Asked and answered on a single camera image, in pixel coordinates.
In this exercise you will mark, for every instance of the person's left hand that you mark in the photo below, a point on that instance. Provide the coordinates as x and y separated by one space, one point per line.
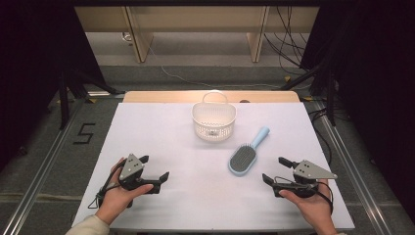
115 199

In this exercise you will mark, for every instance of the white table sheet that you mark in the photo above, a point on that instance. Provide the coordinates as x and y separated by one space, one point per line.
195 196

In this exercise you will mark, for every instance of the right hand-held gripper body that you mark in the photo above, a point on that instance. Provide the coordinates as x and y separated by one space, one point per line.
308 171

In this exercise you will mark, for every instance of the metal floor rail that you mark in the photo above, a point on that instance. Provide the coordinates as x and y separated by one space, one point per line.
362 196
29 196

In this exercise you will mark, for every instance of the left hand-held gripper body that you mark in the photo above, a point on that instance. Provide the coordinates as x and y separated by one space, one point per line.
131 166

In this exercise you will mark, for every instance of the wooden table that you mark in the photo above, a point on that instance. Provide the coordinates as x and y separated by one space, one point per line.
156 97

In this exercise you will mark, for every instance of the black curtain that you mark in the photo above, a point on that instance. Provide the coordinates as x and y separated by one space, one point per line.
375 81
29 65

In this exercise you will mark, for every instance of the beige wooden desk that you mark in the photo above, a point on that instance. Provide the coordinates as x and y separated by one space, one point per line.
195 19

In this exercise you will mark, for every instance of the white plastic basket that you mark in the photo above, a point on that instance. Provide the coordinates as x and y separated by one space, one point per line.
212 132

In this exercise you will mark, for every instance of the yellow tape piece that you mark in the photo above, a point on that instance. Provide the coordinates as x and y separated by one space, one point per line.
287 78
92 100
307 98

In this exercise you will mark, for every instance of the black tripod stand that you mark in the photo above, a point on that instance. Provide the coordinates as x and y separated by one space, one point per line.
331 107
63 104

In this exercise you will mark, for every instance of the light blue hairbrush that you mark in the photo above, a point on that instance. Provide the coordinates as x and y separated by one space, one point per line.
243 159

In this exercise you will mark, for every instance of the person's right hand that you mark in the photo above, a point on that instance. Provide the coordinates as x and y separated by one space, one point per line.
314 209

